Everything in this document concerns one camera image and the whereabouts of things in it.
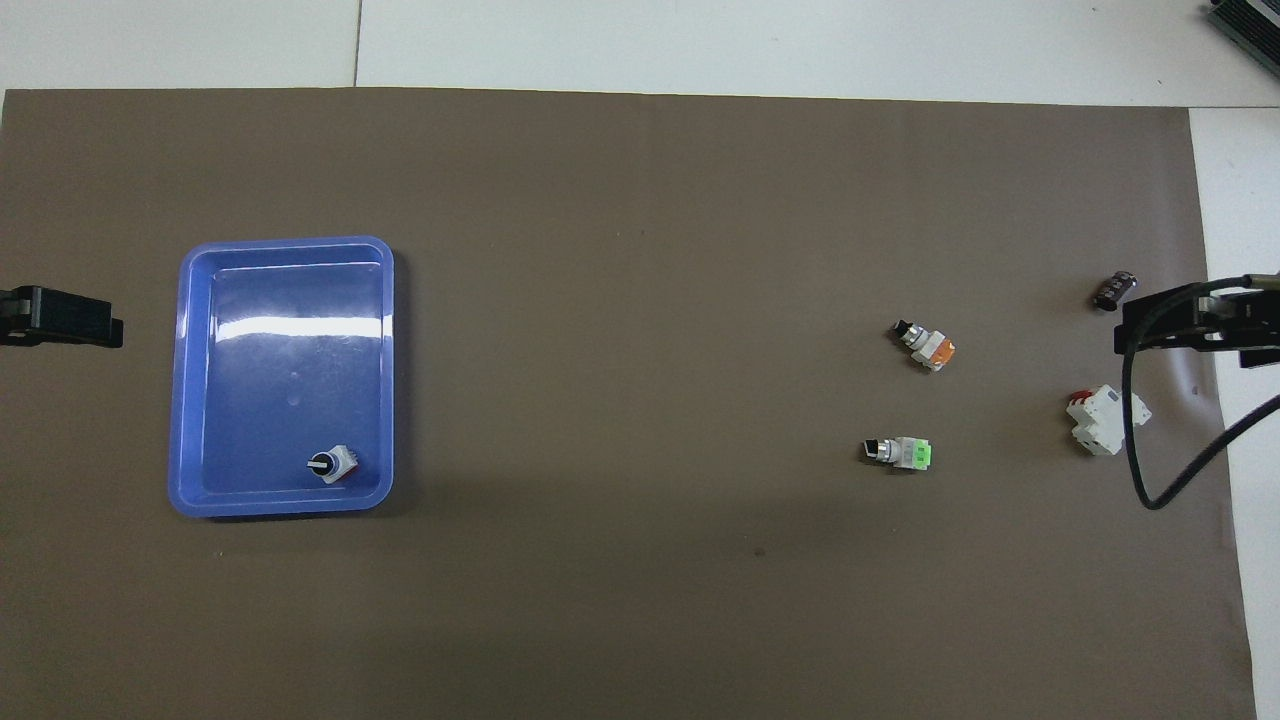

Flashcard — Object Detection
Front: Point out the selector switch green base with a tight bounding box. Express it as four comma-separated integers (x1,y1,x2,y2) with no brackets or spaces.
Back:
860,435,935,472

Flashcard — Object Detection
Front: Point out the white circuit breaker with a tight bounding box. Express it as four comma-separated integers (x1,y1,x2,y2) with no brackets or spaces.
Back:
1066,385,1153,457

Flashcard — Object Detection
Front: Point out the blue plastic tray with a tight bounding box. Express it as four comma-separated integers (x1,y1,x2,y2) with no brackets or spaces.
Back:
168,236,396,519

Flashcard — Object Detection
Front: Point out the grey finned metal device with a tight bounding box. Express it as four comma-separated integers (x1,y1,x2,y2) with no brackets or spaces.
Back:
1205,0,1280,76

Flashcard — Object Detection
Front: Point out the brown table mat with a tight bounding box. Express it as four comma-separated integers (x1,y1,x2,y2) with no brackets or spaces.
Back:
0,88,1259,720

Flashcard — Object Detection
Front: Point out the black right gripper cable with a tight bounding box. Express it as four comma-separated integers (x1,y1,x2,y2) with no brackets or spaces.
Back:
1121,270,1280,511

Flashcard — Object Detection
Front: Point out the selector switch orange base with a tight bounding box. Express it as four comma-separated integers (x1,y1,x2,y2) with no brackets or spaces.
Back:
891,319,957,373

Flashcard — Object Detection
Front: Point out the selector switch red base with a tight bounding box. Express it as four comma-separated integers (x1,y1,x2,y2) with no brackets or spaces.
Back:
307,445,361,486

